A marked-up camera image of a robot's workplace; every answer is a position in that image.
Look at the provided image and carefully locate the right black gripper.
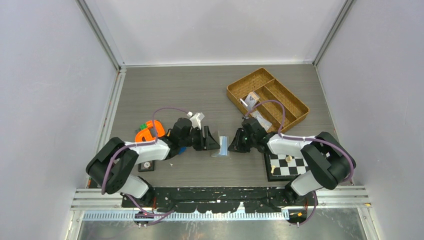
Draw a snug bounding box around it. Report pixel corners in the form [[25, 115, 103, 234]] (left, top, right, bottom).
[[228, 128, 257, 154]]

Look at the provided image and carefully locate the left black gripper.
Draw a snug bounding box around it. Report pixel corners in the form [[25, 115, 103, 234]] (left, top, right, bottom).
[[179, 126, 220, 151]]

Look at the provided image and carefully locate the credit card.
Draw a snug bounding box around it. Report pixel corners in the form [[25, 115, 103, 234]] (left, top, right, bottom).
[[239, 91, 260, 111]]

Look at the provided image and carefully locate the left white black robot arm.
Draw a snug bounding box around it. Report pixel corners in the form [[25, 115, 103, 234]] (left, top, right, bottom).
[[85, 117, 221, 207]]

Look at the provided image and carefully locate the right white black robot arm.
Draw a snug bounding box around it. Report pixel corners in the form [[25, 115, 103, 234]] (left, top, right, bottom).
[[228, 117, 356, 205]]

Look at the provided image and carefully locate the blue yellow toy car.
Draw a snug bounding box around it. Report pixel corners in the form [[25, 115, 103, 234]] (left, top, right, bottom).
[[178, 147, 187, 155]]

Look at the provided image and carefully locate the wooden chess pawn lower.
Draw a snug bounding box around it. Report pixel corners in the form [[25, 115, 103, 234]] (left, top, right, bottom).
[[270, 165, 276, 175]]

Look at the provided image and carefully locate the black white chessboard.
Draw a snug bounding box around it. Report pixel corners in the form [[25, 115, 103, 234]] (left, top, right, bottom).
[[262, 153, 310, 182]]

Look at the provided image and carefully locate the woven wicker divided tray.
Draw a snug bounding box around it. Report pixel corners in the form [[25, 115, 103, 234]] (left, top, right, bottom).
[[226, 68, 310, 133]]

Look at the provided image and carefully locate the orange tape dispenser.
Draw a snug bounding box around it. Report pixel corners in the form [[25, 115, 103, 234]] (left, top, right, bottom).
[[134, 120, 166, 143]]

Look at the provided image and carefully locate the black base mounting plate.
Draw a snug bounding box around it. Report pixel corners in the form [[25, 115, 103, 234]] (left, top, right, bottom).
[[121, 186, 315, 214]]

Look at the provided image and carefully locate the small black square box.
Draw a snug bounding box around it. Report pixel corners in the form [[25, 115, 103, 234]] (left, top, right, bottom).
[[137, 161, 155, 173]]

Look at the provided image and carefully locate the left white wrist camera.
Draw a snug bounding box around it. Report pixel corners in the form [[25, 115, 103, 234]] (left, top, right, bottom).
[[186, 111, 205, 130]]

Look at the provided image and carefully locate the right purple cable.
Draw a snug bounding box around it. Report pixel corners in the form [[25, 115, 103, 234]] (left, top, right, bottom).
[[244, 99, 355, 228]]

